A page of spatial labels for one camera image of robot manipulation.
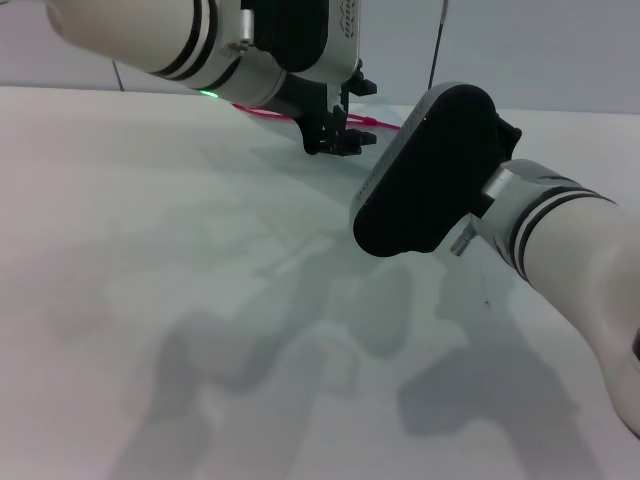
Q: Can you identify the clear red-zip document bag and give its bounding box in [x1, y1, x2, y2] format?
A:
[231, 102, 404, 133]

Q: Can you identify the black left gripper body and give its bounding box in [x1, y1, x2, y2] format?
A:
[272, 59, 362, 155]

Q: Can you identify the black left wrist camera housing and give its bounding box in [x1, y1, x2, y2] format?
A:
[239, 0, 364, 85]

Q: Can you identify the silver cable connector plug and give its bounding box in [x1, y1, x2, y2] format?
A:
[450, 223, 477, 255]

